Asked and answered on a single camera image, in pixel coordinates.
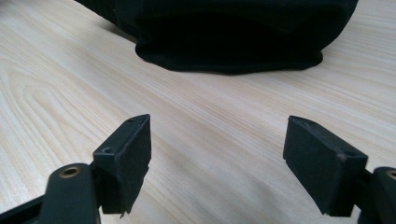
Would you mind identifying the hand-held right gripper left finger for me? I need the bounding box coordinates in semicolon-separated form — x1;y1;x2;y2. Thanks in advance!
92;113;152;218

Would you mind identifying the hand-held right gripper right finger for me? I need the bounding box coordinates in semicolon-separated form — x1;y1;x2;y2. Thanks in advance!
282;115;369;217

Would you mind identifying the black cloth garment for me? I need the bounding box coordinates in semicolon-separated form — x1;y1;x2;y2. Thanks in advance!
74;0;360;76

